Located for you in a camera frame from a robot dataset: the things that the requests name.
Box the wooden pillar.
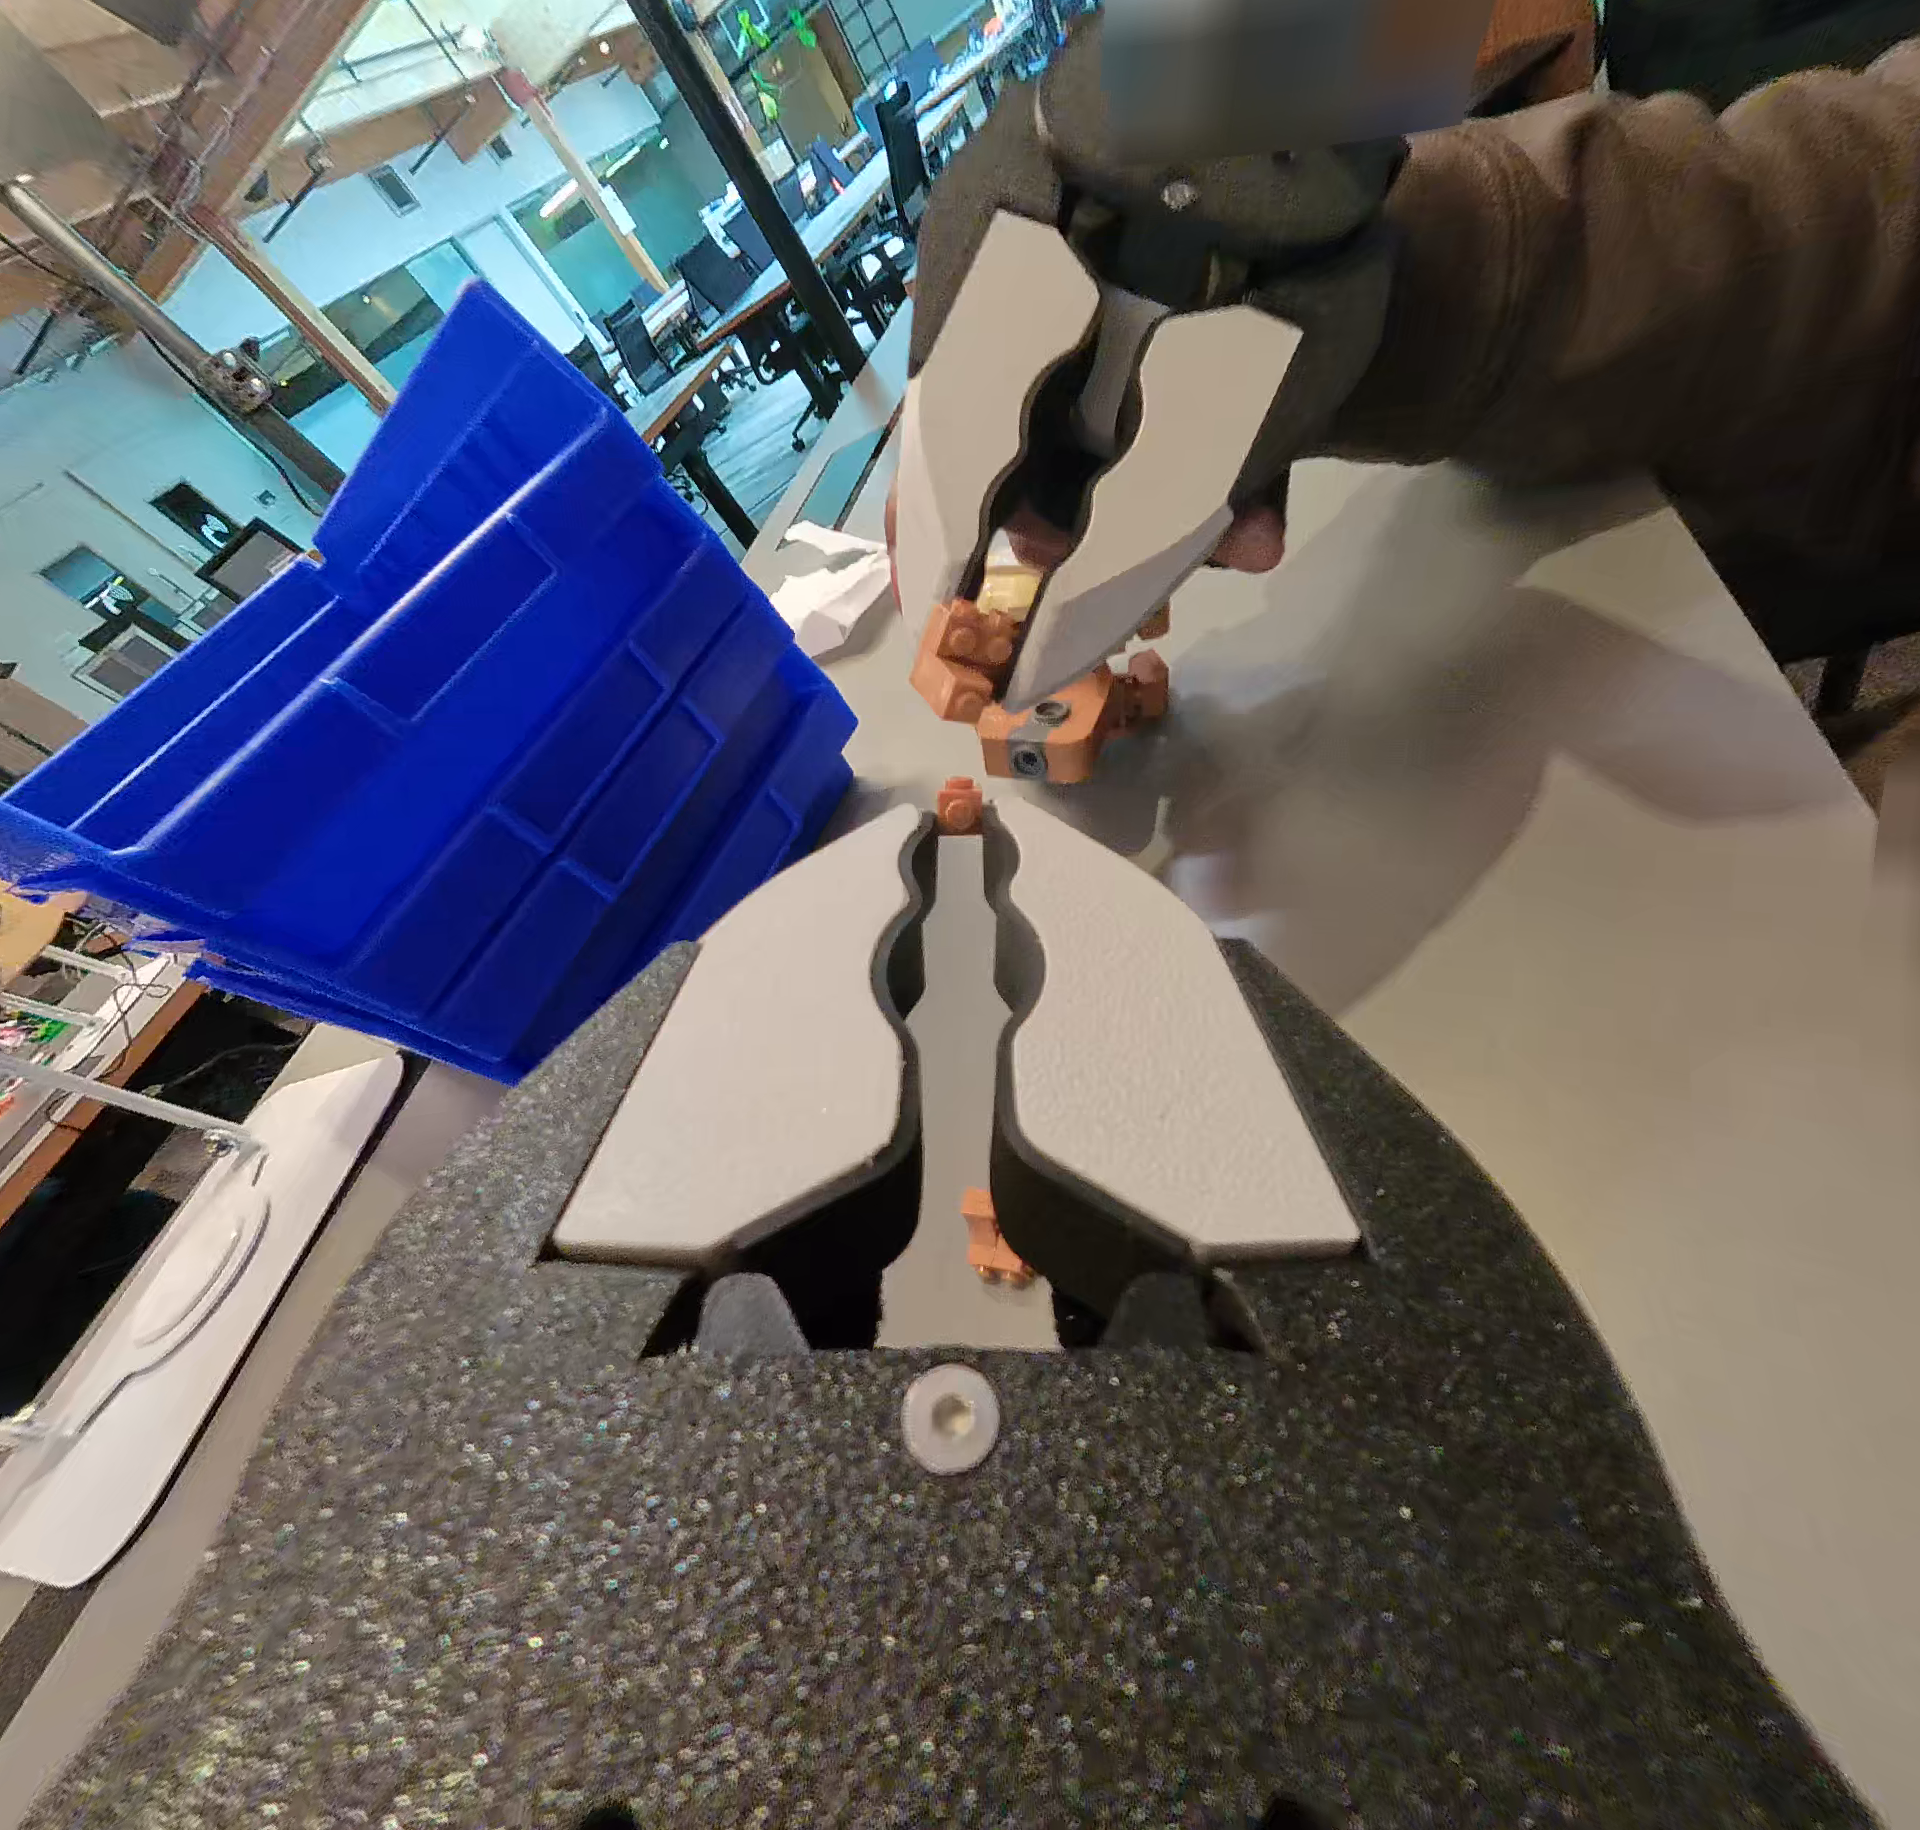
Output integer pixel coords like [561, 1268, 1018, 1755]
[1474, 0, 1603, 110]

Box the grey desk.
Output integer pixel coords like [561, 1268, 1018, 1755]
[0, 292, 1920, 1830]

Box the black metal pole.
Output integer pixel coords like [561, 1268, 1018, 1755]
[577, 0, 875, 390]

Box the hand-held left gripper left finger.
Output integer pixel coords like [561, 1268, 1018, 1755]
[552, 805, 929, 1268]

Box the wood-edged grey table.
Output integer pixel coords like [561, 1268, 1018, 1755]
[629, 344, 758, 545]

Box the group of black office chairs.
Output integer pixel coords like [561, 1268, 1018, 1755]
[599, 75, 1083, 429]

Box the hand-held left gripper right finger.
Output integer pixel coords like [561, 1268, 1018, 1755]
[981, 798, 1364, 1262]

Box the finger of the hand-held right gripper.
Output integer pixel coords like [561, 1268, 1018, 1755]
[999, 303, 1308, 714]
[893, 208, 1108, 619]

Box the stack of blue plastic bins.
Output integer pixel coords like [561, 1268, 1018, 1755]
[0, 276, 860, 1087]

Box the brown brick assembly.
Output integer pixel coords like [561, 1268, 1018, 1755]
[913, 592, 1174, 787]

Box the white rounded flat plate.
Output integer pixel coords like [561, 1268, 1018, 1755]
[0, 1050, 408, 1590]

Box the person's right forearm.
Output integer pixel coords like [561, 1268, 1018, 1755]
[1327, 45, 1920, 668]

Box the brown studded brick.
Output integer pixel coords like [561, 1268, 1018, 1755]
[958, 1184, 1039, 1287]

